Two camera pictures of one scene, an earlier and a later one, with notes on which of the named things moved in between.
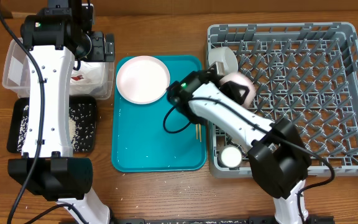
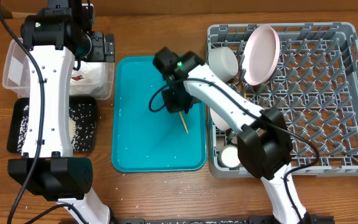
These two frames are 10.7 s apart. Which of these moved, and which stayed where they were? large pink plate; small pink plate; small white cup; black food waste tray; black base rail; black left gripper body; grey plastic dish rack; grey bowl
Moved: small pink plate; large pink plate
Stayed: grey plastic dish rack; black left gripper body; black food waste tray; small white cup; black base rail; grey bowl
